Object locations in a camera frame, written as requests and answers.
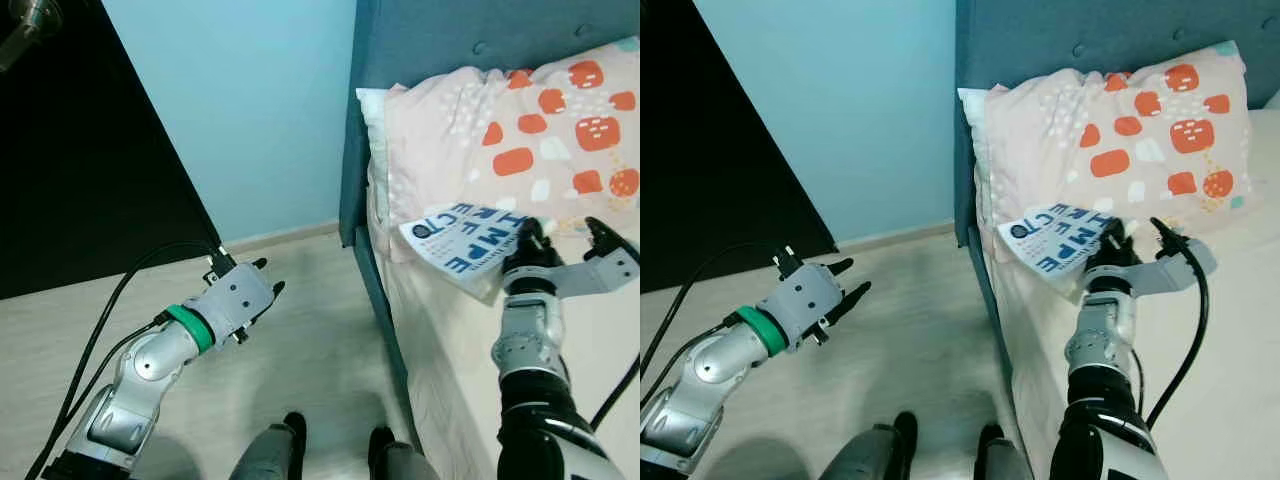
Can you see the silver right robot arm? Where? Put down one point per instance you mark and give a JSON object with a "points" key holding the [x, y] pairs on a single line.
{"points": [[1100, 330], [530, 330]]}

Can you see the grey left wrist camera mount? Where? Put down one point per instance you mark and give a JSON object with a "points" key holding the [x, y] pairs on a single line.
{"points": [[235, 300], [808, 300]]}

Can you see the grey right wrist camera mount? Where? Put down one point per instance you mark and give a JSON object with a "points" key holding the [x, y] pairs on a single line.
{"points": [[595, 272], [1170, 270]]}

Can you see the glossy black closet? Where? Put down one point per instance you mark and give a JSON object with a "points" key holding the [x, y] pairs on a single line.
{"points": [[80, 150], [720, 150]]}

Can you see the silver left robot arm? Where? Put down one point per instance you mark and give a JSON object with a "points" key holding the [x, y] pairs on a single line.
{"points": [[710, 370], [140, 370]]}

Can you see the dark teal bed frame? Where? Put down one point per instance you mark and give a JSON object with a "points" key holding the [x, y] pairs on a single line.
{"points": [[385, 330], [992, 330]]}

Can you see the white book with blue letters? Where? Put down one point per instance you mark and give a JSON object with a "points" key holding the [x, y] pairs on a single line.
{"points": [[450, 245], [1045, 245]]}

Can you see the pink pillow with orange patches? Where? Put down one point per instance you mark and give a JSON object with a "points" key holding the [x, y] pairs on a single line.
{"points": [[470, 130], [1070, 130]]}

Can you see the grey left robot leg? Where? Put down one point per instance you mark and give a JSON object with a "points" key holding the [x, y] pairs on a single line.
{"points": [[860, 460], [265, 460]]}

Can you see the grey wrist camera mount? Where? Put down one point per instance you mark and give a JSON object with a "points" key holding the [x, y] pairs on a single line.
{"points": [[235, 300], [1170, 270], [808, 300], [595, 272]]}

